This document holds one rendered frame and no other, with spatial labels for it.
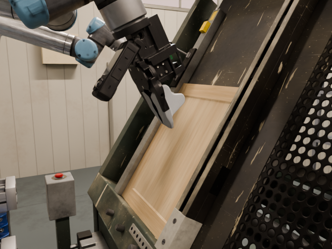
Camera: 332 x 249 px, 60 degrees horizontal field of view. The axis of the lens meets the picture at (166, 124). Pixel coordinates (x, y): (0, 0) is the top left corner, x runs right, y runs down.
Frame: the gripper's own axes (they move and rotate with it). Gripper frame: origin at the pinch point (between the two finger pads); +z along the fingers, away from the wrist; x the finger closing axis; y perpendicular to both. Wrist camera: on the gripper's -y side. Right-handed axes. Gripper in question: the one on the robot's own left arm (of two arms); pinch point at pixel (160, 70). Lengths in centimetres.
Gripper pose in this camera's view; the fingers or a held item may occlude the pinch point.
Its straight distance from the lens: 131.8
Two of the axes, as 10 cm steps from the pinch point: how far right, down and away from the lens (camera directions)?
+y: -5.9, 1.4, 8.0
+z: 7.5, 4.6, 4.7
